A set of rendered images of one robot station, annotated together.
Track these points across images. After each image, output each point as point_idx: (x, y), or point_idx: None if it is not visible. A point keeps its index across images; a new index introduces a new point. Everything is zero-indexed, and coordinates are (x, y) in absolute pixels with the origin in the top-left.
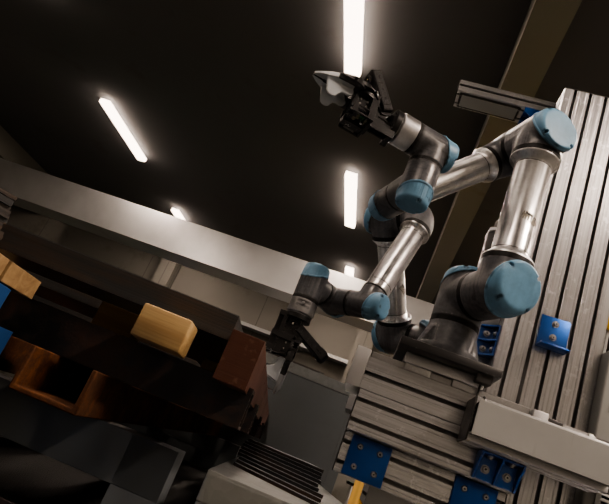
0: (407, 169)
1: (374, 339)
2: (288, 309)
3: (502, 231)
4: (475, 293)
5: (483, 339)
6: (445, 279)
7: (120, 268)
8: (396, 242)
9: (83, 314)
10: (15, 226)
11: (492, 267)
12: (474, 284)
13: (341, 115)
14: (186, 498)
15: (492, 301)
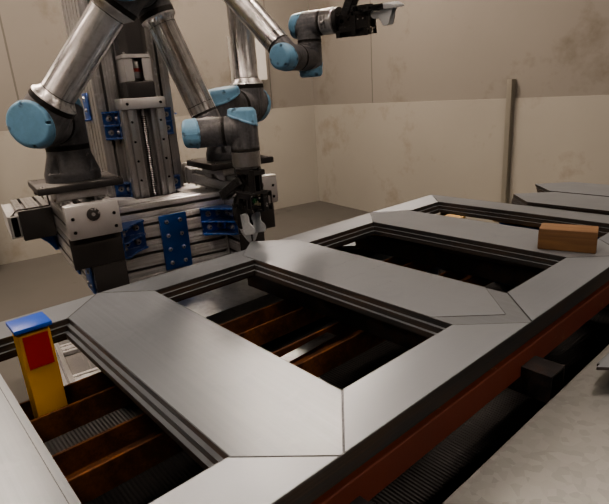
0: (321, 51)
1: (52, 138)
2: (257, 166)
3: (256, 66)
4: (259, 114)
5: (167, 121)
6: (236, 99)
7: (471, 199)
8: (186, 45)
9: (446, 248)
10: (512, 204)
11: (264, 96)
12: (260, 108)
13: (369, 26)
14: (306, 334)
15: (263, 118)
